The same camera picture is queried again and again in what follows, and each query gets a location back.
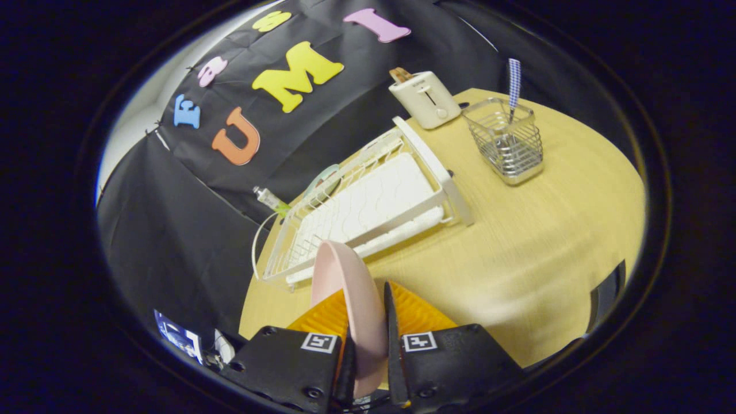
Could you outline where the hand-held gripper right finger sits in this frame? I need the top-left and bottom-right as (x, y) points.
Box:
(383, 281), (525, 410)

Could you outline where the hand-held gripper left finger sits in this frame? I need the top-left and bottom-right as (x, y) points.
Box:
(220, 289), (357, 413)

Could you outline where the pink plate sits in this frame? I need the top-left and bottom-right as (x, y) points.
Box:
(310, 240), (389, 398)

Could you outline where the white dish rack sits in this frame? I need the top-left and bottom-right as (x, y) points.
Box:
(251, 116), (475, 288)

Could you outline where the metal wire basket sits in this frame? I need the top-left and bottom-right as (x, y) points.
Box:
(462, 98), (545, 186)

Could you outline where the blue checked handle spoon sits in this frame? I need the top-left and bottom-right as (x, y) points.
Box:
(499, 58), (522, 159)

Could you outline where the pale green plate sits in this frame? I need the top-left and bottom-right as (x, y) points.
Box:
(303, 164), (341, 199)

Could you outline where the small white object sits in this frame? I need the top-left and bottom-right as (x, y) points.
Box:
(214, 329), (235, 362)

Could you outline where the blue and white object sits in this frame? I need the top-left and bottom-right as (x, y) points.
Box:
(154, 309), (203, 364)

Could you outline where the white toaster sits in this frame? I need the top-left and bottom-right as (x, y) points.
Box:
(388, 71), (462, 130)

